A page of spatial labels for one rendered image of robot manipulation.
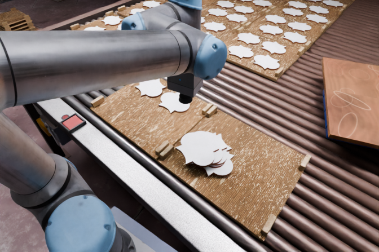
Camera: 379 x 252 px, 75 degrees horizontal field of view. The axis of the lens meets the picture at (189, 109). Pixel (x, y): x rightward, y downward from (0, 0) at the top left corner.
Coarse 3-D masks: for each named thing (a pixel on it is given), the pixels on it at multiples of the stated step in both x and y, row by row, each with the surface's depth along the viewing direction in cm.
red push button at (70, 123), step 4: (76, 116) 103; (68, 120) 101; (72, 120) 101; (76, 120) 101; (80, 120) 101; (64, 124) 99; (68, 124) 99; (72, 124) 99; (76, 124) 99; (68, 128) 98
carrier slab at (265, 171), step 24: (216, 120) 100; (240, 144) 91; (264, 144) 91; (168, 168) 84; (192, 168) 84; (240, 168) 84; (264, 168) 84; (288, 168) 84; (216, 192) 77; (240, 192) 77; (264, 192) 77; (288, 192) 77; (240, 216) 72; (264, 216) 72; (264, 240) 67
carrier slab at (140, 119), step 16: (160, 80) 119; (112, 96) 111; (128, 96) 111; (144, 96) 111; (160, 96) 111; (96, 112) 103; (112, 112) 103; (128, 112) 103; (144, 112) 103; (160, 112) 103; (176, 112) 103; (192, 112) 103; (128, 128) 97; (144, 128) 97; (160, 128) 97; (176, 128) 97; (192, 128) 98; (144, 144) 91; (160, 144) 91
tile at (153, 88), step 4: (152, 80) 118; (156, 80) 118; (140, 84) 115; (144, 84) 115; (148, 84) 115; (152, 84) 115; (156, 84) 115; (160, 84) 115; (136, 88) 114; (140, 88) 113; (144, 88) 113; (148, 88) 113; (152, 88) 113; (156, 88) 113; (160, 88) 113; (164, 88) 114; (144, 92) 111; (148, 92) 111; (152, 92) 111; (156, 92) 111; (160, 92) 111; (148, 96) 110; (152, 96) 109; (156, 96) 110
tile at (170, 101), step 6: (162, 96) 109; (168, 96) 109; (174, 96) 109; (162, 102) 106; (168, 102) 106; (174, 102) 106; (168, 108) 103; (174, 108) 103; (180, 108) 103; (186, 108) 103
